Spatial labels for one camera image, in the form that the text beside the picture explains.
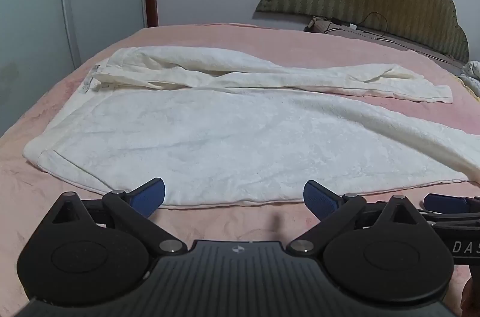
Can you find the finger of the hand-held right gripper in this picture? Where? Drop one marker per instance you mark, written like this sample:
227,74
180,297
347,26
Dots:
448,203

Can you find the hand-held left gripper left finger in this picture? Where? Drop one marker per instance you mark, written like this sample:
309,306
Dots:
150,196

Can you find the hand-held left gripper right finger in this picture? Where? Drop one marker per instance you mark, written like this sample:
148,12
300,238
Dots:
318,197

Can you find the white pants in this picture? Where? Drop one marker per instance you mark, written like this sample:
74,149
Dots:
225,137

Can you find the person's right hand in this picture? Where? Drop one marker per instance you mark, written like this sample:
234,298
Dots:
472,298

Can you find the white crumpled cloth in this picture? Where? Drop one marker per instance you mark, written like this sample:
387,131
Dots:
473,77

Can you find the brown pillow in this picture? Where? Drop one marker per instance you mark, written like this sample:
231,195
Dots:
326,25

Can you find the pink bed blanket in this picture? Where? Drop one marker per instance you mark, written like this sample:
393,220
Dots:
225,36

